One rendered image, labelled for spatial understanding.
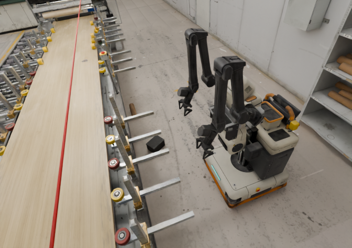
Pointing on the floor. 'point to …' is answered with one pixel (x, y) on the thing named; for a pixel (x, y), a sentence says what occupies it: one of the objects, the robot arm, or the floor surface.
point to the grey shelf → (329, 81)
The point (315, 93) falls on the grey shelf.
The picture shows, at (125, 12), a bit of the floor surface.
